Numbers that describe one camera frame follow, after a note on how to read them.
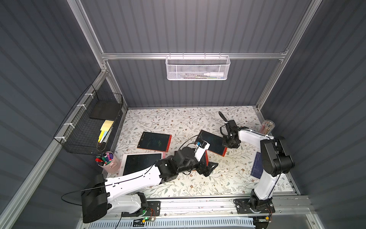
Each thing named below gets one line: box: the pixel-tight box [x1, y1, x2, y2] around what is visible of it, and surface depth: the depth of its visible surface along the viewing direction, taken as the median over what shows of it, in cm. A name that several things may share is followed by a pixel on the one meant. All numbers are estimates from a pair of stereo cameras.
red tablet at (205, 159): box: [200, 149, 210, 167], surface depth 93 cm
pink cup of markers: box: [94, 151, 121, 174], surface depth 81 cm
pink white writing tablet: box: [118, 151, 166, 177], surface depth 93 cm
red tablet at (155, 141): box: [136, 131, 173, 153], surface depth 102 cm
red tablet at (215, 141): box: [193, 129, 228, 157], surface depth 104 cm
